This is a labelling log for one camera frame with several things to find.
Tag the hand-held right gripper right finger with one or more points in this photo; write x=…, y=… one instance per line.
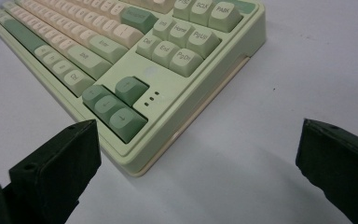
x=341, y=161

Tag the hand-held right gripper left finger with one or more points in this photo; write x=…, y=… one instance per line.
x=52, y=174

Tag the green and cream mechanical keyboard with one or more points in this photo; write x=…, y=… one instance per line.
x=167, y=90

